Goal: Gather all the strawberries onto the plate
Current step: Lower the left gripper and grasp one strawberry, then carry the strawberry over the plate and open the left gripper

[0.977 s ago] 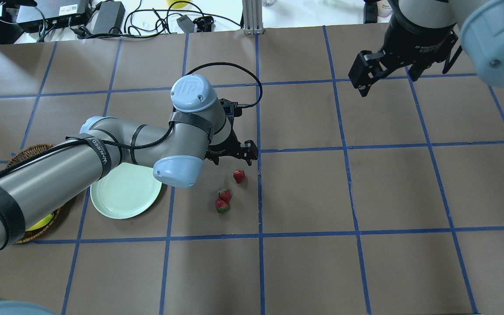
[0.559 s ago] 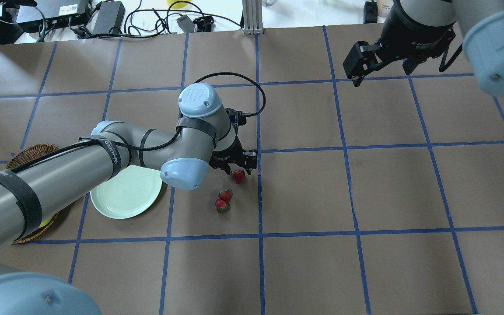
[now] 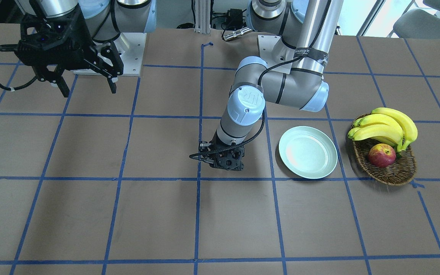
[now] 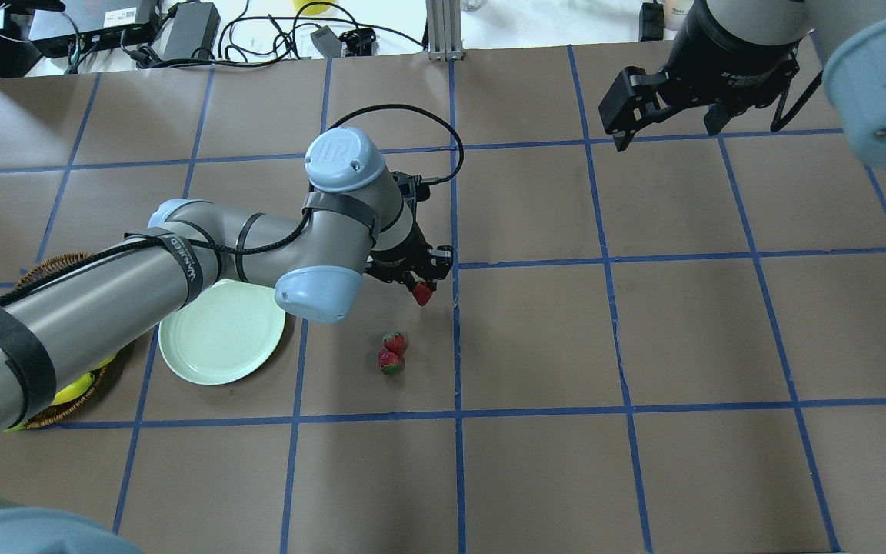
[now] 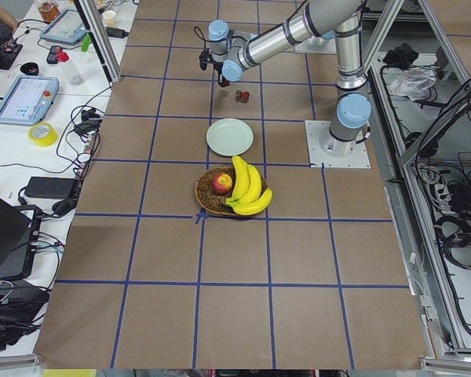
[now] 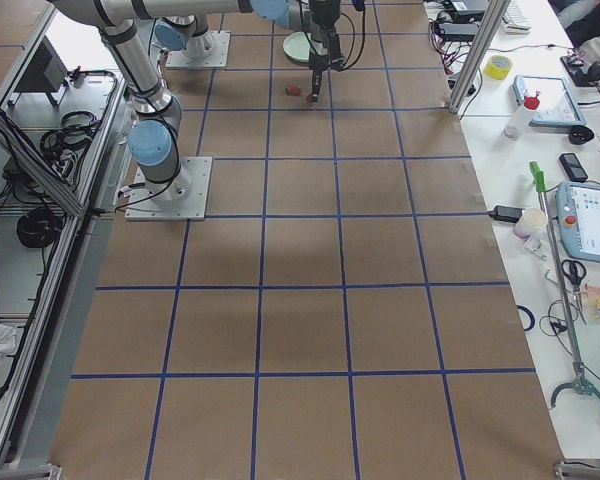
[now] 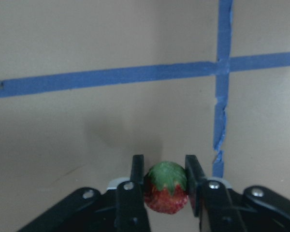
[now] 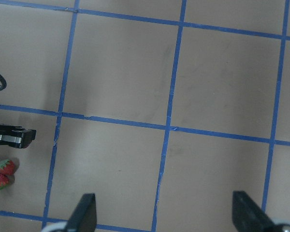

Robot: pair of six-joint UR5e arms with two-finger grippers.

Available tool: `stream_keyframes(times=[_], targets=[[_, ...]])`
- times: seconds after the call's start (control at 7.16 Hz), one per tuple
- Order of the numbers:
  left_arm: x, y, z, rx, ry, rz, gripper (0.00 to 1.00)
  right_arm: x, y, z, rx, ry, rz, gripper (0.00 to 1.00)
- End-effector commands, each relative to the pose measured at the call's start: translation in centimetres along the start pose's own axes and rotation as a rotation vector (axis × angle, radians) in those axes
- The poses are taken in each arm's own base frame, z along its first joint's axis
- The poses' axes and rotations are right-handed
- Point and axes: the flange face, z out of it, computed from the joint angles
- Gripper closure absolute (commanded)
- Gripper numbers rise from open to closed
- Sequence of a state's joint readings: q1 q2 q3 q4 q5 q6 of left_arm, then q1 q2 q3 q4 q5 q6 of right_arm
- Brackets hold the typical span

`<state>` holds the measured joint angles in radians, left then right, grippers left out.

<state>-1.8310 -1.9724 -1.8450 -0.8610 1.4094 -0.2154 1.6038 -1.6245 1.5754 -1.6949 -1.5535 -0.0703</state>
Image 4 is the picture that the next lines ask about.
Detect yellow banana bunch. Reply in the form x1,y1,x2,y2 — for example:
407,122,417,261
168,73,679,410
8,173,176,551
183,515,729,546
4,353,118,432

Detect black cables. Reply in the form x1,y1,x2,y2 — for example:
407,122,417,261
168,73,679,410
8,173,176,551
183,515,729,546
216,0,425,68

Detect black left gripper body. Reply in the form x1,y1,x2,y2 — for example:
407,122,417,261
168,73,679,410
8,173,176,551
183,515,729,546
366,173,450,286

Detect light green plate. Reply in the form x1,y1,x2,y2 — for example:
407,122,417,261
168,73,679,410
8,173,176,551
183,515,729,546
158,279,286,386

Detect brown wicker basket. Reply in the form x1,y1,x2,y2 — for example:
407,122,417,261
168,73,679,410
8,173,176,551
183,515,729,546
5,253,117,429

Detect aluminium frame post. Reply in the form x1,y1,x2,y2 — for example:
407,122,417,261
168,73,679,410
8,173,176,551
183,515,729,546
425,1,465,61

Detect black power adapter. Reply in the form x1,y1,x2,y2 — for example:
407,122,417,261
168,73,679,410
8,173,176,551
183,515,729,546
159,1,219,61

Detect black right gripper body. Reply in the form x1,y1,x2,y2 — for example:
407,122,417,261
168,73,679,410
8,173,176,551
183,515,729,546
658,12,799,118

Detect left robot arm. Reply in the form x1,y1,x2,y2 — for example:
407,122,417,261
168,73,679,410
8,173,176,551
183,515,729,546
0,125,456,432

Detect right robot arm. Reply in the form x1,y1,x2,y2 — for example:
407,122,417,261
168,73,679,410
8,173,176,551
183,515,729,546
598,1,886,171

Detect red strawberry of pair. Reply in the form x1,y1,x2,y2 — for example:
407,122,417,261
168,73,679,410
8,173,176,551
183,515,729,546
382,331,408,357
378,348,405,375

